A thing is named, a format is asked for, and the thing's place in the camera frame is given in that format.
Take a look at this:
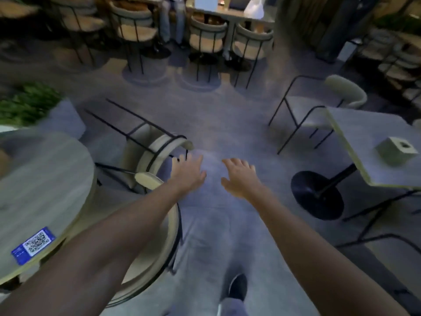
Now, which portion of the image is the person's right hand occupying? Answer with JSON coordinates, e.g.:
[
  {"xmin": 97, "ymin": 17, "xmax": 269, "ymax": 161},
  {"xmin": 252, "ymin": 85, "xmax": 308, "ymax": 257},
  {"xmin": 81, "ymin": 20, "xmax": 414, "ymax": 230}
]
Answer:
[{"xmin": 221, "ymin": 157, "xmax": 264, "ymax": 200}]

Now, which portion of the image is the white bin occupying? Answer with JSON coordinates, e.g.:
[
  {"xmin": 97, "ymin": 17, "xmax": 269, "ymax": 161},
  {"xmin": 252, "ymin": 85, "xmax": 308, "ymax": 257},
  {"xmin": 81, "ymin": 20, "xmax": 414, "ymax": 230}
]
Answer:
[{"xmin": 337, "ymin": 41, "xmax": 361, "ymax": 63}]

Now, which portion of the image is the cream chair with black frame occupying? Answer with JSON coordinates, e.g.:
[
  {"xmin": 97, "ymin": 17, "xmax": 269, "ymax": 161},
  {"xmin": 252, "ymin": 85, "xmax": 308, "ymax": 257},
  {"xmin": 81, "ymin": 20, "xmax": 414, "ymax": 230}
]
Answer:
[
  {"xmin": 62, "ymin": 172, "xmax": 183, "ymax": 308},
  {"xmin": 268, "ymin": 74, "xmax": 368, "ymax": 155},
  {"xmin": 85, "ymin": 99, "xmax": 194, "ymax": 191}
]

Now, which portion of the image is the beige chair with black frame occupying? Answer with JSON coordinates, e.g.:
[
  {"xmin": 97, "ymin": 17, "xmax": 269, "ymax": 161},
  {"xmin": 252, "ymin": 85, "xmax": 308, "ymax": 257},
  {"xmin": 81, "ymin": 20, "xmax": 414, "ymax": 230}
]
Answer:
[
  {"xmin": 189, "ymin": 16, "xmax": 228, "ymax": 83},
  {"xmin": 232, "ymin": 23, "xmax": 274, "ymax": 90},
  {"xmin": 108, "ymin": 0, "xmax": 159, "ymax": 75},
  {"xmin": 46, "ymin": 0, "xmax": 106, "ymax": 67}
]

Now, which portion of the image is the dark pillar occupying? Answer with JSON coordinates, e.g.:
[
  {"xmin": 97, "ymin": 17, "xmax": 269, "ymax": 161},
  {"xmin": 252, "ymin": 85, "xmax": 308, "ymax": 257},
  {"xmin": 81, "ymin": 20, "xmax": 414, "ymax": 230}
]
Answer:
[{"xmin": 316, "ymin": 0, "xmax": 380, "ymax": 63}]

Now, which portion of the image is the long wooden table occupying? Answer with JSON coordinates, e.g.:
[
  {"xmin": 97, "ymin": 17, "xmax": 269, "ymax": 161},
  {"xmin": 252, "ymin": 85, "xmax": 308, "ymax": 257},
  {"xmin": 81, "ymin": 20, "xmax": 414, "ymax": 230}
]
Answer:
[{"xmin": 185, "ymin": 0, "xmax": 276, "ymax": 59}]

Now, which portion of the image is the grey planter box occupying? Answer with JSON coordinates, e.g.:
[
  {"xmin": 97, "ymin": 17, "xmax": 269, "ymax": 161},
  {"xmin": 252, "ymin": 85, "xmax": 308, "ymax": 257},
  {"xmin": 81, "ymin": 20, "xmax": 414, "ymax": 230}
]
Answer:
[{"xmin": 39, "ymin": 99, "xmax": 87, "ymax": 139}]

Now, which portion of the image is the green plant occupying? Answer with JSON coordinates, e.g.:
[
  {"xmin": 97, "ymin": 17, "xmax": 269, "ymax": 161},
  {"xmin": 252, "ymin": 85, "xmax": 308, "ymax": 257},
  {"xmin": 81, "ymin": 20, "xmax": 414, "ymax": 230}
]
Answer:
[{"xmin": 0, "ymin": 83, "xmax": 64, "ymax": 126}]

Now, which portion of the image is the white plastic bag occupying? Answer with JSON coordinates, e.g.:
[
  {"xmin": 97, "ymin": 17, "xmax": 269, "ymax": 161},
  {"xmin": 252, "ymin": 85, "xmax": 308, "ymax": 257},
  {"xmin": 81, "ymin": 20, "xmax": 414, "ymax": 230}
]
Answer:
[{"xmin": 243, "ymin": 0, "xmax": 266, "ymax": 20}]

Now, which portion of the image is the pale green tissue box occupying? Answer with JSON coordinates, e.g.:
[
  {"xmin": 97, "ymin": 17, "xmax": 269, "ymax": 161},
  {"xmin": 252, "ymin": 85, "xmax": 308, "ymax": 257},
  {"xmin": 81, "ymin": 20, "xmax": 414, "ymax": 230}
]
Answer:
[{"xmin": 375, "ymin": 137, "xmax": 414, "ymax": 167}]

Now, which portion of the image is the person's left forearm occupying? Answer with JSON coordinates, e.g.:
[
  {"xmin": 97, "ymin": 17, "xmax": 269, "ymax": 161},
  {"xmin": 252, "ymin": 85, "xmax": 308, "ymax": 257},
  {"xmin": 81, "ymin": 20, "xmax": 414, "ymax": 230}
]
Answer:
[{"xmin": 0, "ymin": 181, "xmax": 189, "ymax": 316}]

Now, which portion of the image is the wooden bench seating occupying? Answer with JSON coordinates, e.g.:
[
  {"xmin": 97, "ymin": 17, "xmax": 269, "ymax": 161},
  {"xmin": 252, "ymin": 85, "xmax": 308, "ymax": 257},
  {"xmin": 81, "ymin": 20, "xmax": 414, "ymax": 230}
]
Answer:
[{"xmin": 357, "ymin": 26, "xmax": 421, "ymax": 110}]

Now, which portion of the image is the blue code sticker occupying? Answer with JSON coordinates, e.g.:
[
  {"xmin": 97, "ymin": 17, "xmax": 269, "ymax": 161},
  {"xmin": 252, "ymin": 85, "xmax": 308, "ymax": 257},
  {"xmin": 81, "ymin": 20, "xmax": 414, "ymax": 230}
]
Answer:
[{"xmin": 11, "ymin": 226, "xmax": 56, "ymax": 266}]

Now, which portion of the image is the person's black shoe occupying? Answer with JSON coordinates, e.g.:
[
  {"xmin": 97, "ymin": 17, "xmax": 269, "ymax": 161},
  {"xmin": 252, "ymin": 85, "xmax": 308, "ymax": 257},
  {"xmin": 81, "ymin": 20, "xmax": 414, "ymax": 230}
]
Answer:
[{"xmin": 226, "ymin": 273, "xmax": 248, "ymax": 302}]

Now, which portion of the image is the black metal chair frame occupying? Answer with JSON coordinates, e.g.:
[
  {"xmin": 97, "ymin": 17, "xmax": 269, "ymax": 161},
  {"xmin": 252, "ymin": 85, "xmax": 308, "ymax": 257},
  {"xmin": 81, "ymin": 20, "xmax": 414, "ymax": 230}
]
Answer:
[{"xmin": 335, "ymin": 190, "xmax": 421, "ymax": 257}]

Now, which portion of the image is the square grey-top table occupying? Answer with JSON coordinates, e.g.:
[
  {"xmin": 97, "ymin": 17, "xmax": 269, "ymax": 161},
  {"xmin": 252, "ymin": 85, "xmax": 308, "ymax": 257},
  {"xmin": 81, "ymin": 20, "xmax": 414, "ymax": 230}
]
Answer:
[{"xmin": 291, "ymin": 107, "xmax": 421, "ymax": 221}]

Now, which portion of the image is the person's grey trouser leg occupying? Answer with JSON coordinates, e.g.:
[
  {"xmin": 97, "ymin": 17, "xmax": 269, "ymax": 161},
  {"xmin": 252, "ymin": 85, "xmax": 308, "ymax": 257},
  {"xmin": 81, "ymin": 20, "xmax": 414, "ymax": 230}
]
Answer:
[{"xmin": 217, "ymin": 297, "xmax": 246, "ymax": 316}]

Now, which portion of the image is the round wood-top table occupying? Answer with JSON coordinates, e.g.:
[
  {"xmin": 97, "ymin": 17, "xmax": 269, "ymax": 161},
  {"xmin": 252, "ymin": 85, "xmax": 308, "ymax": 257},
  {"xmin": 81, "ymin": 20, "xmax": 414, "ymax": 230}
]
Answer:
[{"xmin": 0, "ymin": 129, "xmax": 96, "ymax": 288}]

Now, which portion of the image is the person's right forearm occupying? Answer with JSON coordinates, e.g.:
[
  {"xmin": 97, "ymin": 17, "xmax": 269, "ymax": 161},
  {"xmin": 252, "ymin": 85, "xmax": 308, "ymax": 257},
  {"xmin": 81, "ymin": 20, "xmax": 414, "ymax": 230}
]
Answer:
[{"xmin": 247, "ymin": 186, "xmax": 410, "ymax": 316}]

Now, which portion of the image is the person's left hand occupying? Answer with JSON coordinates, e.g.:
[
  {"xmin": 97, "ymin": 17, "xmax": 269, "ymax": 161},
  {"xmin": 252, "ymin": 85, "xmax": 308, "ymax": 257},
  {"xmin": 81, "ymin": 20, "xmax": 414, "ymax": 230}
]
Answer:
[{"xmin": 170, "ymin": 154, "xmax": 207, "ymax": 195}]

